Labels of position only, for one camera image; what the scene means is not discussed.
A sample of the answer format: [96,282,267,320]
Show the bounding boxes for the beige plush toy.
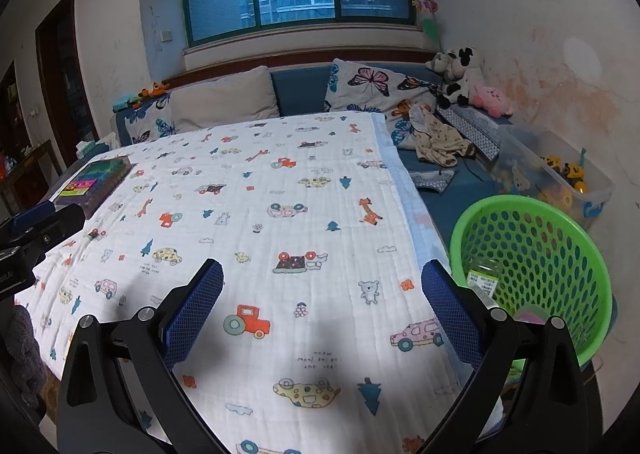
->
[425,52,458,74]

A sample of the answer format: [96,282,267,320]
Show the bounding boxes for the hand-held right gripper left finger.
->
[56,259,231,454]

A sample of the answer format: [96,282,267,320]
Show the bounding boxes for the clear plastic storage bin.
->
[492,126,616,235]

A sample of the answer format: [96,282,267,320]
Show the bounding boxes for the black and white cow plush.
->
[437,46,486,109]

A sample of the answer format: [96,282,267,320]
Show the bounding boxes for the wooden side cabinet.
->
[0,139,56,219]

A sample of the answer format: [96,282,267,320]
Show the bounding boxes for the yellow toy vehicle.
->
[542,154,588,195]

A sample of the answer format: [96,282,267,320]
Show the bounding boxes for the orange plush toy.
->
[137,81,172,99]

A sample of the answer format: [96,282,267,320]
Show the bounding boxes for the dark colourful puzzle box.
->
[54,156,132,219]

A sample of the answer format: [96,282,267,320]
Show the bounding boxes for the brown wooden door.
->
[35,1,101,165]

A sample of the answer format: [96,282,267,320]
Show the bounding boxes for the beige pillow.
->
[170,65,281,135]

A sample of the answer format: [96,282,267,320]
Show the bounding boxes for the folded grey blue cloth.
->
[410,169,456,195]

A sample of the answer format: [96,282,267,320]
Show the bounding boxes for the person's left forearm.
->
[0,304,48,410]

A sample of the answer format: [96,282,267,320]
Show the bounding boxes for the small butterfly print pillow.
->
[122,94,178,145]

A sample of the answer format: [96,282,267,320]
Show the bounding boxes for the paper pinwheel decoration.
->
[409,0,443,39]

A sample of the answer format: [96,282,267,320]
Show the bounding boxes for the crumpled beige printed clothes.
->
[410,102,476,167]

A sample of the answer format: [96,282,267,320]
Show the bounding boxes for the blue grey patterned cloth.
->
[435,104,503,159]

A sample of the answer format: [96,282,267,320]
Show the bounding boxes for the large butterfly print pillow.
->
[324,58,443,149]

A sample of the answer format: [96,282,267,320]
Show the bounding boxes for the pink plush toy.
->
[472,82,516,117]

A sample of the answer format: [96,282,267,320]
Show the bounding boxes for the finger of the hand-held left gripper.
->
[0,200,56,237]
[0,206,86,265]

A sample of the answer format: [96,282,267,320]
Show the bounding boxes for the white printed blanket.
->
[15,111,506,454]

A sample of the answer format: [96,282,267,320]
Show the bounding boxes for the tissue box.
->
[75,139,111,159]

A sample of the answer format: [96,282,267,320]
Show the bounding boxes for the green plastic basket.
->
[448,194,613,367]

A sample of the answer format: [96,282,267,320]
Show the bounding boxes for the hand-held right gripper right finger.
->
[421,260,601,454]

